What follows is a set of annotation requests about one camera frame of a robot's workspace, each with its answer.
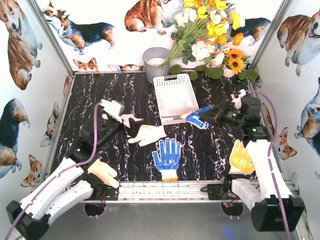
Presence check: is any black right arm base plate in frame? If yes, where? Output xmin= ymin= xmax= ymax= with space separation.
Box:
xmin=200 ymin=184 xmax=238 ymax=201

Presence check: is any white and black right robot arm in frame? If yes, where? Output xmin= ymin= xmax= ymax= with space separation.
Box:
xmin=201 ymin=96 xmax=304 ymax=232

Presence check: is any white glove with yellow stripes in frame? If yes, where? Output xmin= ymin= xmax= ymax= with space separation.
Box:
xmin=121 ymin=114 xmax=144 ymax=136

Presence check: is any plain white cotton glove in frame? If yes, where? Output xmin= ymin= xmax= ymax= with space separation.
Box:
xmin=127 ymin=124 xmax=167 ymax=147

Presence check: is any artificial flower bouquet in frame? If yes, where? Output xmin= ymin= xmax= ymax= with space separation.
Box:
xmin=161 ymin=0 xmax=266 ymax=81

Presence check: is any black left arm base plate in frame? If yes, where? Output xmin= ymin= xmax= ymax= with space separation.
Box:
xmin=85 ymin=184 xmax=119 ymax=201

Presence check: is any grey metal bucket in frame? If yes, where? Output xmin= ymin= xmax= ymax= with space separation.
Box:
xmin=142 ymin=47 xmax=170 ymax=83

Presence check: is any cream leather glove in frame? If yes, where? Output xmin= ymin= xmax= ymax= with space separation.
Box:
xmin=87 ymin=159 xmax=120 ymax=189

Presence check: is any yellow dotted glove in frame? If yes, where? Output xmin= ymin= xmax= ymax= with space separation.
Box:
xmin=229 ymin=139 xmax=255 ymax=175

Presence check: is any white plastic storage basket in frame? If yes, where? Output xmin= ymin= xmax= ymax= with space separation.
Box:
xmin=153 ymin=73 xmax=199 ymax=126

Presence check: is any blue dotted white glove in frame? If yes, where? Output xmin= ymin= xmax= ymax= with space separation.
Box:
xmin=151 ymin=137 xmax=181 ymax=182

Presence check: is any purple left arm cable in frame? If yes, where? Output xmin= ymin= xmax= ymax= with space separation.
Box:
xmin=4 ymin=102 xmax=102 ymax=240

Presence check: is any aluminium front rail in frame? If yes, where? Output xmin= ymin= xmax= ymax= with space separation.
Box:
xmin=102 ymin=180 xmax=231 ymax=204

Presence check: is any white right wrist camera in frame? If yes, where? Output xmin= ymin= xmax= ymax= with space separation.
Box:
xmin=231 ymin=89 xmax=246 ymax=110

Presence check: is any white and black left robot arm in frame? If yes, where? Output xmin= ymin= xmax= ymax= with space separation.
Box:
xmin=6 ymin=113 xmax=123 ymax=240

